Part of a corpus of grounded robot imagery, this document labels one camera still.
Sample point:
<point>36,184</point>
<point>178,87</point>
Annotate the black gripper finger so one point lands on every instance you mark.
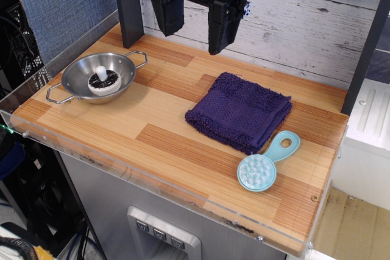
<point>223,22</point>
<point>169,15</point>

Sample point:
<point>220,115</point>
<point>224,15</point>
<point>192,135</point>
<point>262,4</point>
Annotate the white toy mushroom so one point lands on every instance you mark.
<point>104,81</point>

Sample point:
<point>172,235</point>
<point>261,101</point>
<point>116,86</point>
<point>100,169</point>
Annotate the purple folded cloth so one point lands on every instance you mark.
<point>239,113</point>

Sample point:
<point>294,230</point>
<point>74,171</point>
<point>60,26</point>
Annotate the clear acrylic table guard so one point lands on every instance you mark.
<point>142,137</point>

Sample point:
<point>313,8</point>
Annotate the light blue round brush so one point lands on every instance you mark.
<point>258,172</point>

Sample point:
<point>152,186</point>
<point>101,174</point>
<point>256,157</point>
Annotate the black plastic crate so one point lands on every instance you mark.
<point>20,57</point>

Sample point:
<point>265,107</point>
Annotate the silver dispenser button panel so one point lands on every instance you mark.
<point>155,238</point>

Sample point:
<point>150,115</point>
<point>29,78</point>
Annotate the dark left vertical post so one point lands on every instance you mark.
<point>131,22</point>

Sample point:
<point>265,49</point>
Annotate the dark vertical post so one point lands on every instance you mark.
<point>369,47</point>
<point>131,22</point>

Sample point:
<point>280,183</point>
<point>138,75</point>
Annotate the dark right vertical post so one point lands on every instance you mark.
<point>369,47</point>

